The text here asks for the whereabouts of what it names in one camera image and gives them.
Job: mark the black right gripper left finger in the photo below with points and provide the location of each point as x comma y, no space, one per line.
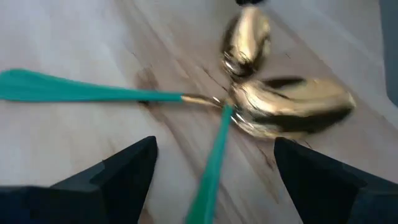
77,205

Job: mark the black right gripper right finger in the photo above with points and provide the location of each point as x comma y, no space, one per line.
335,202

